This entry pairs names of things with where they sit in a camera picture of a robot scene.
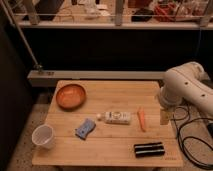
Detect grey metal rail beam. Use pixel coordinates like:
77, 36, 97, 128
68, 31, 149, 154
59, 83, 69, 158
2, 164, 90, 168
27, 70, 163, 87

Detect black object on shelf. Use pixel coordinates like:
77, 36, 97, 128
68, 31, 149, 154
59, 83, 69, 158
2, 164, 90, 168
131, 8, 154, 22

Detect white plastic cup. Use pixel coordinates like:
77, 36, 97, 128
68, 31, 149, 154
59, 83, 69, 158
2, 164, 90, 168
32, 124, 55, 149

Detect diagonal metal pole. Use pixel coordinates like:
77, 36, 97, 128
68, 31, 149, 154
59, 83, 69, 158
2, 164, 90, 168
1, 0, 50, 75

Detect orange ceramic bowl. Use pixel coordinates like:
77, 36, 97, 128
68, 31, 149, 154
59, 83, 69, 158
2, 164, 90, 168
56, 84, 86, 110

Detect black striped eraser block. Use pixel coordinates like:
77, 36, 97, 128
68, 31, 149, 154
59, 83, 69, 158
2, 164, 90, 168
134, 142, 165, 158

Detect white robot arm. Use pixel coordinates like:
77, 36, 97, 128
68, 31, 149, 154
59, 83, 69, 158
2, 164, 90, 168
157, 62, 213, 125

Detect black cable on floor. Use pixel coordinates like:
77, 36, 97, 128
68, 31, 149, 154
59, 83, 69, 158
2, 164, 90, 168
172, 105, 213, 170

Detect wooden table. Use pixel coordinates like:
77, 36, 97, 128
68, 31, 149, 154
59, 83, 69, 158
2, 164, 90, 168
32, 81, 183, 167

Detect orange carrot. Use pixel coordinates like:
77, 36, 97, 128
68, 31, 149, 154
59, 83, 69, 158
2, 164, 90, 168
137, 108, 146, 132

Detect red object on shelf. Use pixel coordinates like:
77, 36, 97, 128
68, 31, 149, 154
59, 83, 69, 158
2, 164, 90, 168
154, 3, 176, 22

